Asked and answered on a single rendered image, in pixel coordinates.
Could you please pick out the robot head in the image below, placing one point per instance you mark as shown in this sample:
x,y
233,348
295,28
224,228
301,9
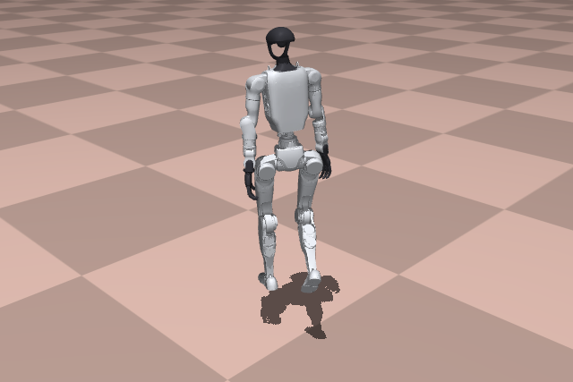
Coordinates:
x,y
281,36

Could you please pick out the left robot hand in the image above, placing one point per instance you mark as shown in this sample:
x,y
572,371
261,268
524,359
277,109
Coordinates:
x,y
248,179

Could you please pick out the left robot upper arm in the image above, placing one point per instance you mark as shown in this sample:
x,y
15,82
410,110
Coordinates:
x,y
254,86

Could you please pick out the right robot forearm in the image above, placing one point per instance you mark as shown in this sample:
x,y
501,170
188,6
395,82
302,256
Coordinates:
x,y
321,137

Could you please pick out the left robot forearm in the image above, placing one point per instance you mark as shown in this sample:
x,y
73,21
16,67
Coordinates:
x,y
249,137

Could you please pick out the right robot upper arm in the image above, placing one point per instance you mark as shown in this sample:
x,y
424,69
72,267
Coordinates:
x,y
314,78

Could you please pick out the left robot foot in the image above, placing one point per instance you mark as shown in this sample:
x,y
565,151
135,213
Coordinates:
x,y
271,283

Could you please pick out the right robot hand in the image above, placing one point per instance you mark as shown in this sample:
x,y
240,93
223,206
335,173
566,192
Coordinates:
x,y
326,170

